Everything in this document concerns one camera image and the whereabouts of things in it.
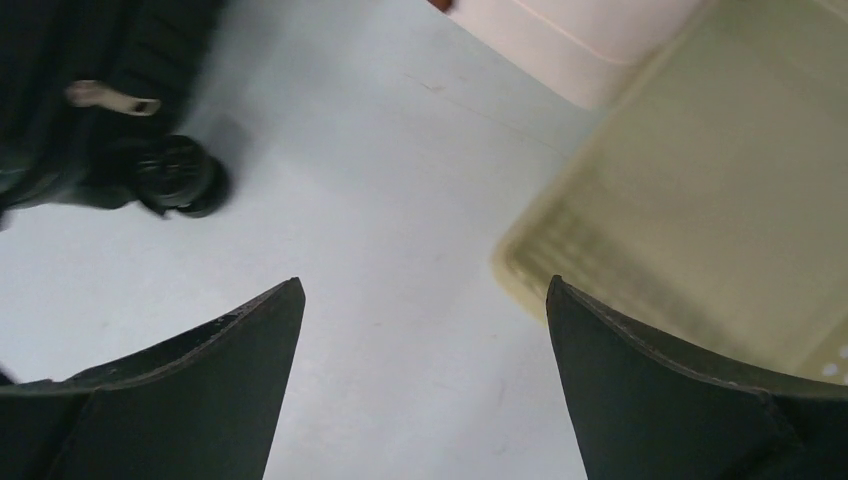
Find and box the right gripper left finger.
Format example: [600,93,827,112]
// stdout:
[1,278,306,479]

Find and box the black ribbed hard-shell suitcase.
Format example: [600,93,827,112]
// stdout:
[1,0,231,218]

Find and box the white stacked drawer unit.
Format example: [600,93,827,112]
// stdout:
[434,0,704,110]

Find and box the pale yellow perforated basket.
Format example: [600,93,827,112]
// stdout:
[492,1,847,385]

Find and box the silver zipper pull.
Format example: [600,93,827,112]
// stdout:
[65,80,161,117]

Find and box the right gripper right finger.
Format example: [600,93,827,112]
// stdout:
[546,276,847,479]

